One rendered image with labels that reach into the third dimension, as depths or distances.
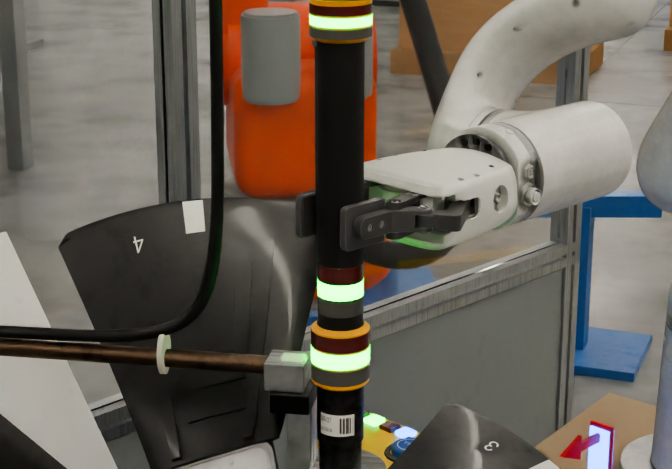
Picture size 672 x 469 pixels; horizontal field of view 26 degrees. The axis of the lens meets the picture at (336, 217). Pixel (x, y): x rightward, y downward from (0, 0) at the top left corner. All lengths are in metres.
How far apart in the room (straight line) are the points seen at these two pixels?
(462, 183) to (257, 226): 0.22
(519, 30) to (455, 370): 1.19
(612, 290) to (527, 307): 2.88
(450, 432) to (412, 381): 0.98
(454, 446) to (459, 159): 0.30
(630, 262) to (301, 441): 4.64
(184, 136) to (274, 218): 0.65
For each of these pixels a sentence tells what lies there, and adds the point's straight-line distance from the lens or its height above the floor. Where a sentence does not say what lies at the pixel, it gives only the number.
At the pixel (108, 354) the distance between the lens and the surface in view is 1.12.
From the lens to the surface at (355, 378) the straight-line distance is 1.07.
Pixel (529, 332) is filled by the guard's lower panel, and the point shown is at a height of 0.86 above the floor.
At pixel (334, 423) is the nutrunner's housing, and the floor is 1.31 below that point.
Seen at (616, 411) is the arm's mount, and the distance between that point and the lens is 1.90.
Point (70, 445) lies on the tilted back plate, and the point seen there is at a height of 1.20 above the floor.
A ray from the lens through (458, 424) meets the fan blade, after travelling 1.33.
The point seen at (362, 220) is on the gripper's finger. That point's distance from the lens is 1.02.
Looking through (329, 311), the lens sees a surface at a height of 1.40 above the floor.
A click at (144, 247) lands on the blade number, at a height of 1.40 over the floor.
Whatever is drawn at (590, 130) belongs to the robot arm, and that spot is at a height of 1.49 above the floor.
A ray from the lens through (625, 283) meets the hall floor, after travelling 5.45.
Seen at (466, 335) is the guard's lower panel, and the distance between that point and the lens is 2.38.
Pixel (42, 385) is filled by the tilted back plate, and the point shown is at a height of 1.25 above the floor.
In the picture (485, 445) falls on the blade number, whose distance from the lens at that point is 1.32.
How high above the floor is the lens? 1.77
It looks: 17 degrees down
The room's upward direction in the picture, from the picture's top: straight up
